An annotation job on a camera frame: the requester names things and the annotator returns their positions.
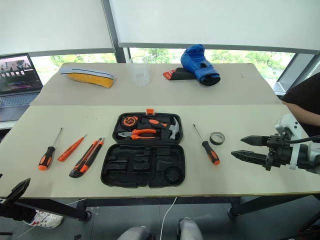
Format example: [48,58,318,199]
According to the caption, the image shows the black table leg frame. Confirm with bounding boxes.
[14,198,92,222]

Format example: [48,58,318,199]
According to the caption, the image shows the person in black shirt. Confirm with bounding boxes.
[281,74,320,138]

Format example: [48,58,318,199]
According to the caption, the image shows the open laptop computer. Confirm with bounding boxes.
[0,53,44,123]

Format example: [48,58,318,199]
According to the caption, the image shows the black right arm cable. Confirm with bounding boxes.
[285,134,320,145]

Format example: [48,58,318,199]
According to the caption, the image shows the grey rounded shape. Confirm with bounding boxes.
[177,216,204,240]
[116,225,152,240]

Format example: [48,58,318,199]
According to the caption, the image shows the black orange utility knife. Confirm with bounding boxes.
[68,137,106,179]

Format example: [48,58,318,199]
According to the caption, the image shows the orange handled pliers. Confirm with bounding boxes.
[117,128,158,141]

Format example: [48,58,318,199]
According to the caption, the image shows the black electrical tape roll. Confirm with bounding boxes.
[209,131,226,147]

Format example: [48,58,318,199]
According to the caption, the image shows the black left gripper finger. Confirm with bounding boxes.
[4,177,31,202]

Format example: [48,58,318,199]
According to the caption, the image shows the yellow grey boat-shaped case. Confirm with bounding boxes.
[59,65,116,89]

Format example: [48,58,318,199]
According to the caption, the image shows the white cable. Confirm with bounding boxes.
[159,196,178,240]
[13,198,88,240]

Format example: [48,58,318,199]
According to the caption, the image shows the light-coloured sneaker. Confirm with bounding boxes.
[24,209,65,229]

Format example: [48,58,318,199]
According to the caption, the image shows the dark grey window pillar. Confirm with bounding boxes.
[101,0,127,64]

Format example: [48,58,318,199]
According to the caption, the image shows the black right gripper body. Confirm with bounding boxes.
[264,133,294,172]

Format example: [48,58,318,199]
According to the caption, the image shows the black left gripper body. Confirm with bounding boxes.
[0,199,37,222]

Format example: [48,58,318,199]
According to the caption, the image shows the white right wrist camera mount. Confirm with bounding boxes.
[274,113,303,171]

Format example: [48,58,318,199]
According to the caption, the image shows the black tool case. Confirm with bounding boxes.
[100,111,186,189]

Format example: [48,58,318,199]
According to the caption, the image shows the white roller blind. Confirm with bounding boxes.
[0,0,116,55]
[109,0,320,55]

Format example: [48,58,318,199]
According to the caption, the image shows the claw hammer black orange handle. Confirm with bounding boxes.
[140,117,182,141]

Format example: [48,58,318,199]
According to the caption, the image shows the blue boxing glove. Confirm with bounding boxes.
[180,44,222,87]

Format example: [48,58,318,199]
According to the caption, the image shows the orange tester pen screwdriver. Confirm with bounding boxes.
[57,133,88,163]

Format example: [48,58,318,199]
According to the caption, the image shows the clear plastic measuring cup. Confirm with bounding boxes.
[128,56,152,87]

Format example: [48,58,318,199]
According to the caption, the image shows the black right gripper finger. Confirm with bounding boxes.
[230,149,269,169]
[240,135,270,148]

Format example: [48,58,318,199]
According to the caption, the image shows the orange black tape measure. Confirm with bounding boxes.
[121,115,140,127]

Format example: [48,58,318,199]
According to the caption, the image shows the red black wrap package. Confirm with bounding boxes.
[162,66,199,82]

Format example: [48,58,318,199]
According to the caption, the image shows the black orange handled screwdriver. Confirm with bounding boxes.
[38,127,64,172]
[192,123,221,166]

